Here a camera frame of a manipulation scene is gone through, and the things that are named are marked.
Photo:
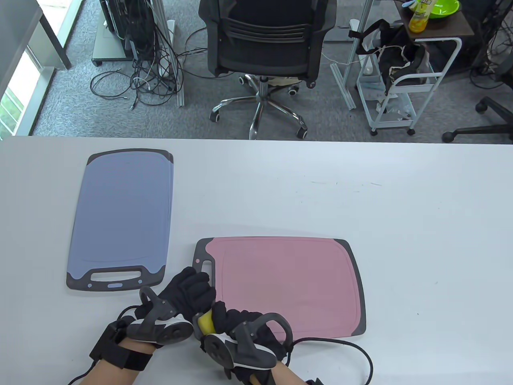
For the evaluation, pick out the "black bag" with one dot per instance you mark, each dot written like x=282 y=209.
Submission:
x=396 y=48

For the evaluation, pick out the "black office chair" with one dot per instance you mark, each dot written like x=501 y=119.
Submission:
x=264 y=52

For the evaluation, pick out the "grey cart base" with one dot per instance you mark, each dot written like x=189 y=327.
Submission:
x=108 y=48

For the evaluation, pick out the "person's right hand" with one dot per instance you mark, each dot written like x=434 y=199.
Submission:
x=236 y=319

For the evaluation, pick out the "yellow green sponge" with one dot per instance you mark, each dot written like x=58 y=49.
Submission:
x=206 y=323

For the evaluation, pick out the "grey white hand controller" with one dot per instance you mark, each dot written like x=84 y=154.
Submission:
x=168 y=333
x=240 y=353

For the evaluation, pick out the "person's left forearm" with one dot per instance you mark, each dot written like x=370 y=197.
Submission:
x=116 y=373

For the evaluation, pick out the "yellow drink bottle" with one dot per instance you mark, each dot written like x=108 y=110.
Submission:
x=419 y=22

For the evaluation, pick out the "light blue plastic item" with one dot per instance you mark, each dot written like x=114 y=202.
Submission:
x=408 y=4

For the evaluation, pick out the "blue cutting board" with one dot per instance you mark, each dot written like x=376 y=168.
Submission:
x=120 y=208

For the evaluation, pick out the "person's left hand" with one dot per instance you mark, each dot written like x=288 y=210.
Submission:
x=192 y=288

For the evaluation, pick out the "person's right forearm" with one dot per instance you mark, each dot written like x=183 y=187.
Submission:
x=288 y=375

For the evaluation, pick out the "window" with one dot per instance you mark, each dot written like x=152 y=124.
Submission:
x=12 y=108

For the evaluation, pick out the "white power strip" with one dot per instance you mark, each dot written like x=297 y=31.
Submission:
x=170 y=28

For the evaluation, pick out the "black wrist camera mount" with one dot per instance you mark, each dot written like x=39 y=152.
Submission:
x=128 y=359
x=314 y=381

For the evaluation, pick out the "aluminium frame leg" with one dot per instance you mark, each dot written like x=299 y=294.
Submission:
x=344 y=92
x=180 y=96

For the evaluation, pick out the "black chair base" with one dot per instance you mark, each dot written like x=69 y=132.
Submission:
x=489 y=106

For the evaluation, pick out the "black computer tower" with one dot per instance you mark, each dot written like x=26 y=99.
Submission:
x=120 y=24

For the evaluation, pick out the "pink cutting board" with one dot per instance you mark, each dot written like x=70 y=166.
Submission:
x=288 y=280

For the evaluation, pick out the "green bowl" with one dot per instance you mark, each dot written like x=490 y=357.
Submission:
x=445 y=8

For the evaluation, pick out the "white cart brown top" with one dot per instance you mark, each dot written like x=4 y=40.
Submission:
x=453 y=24

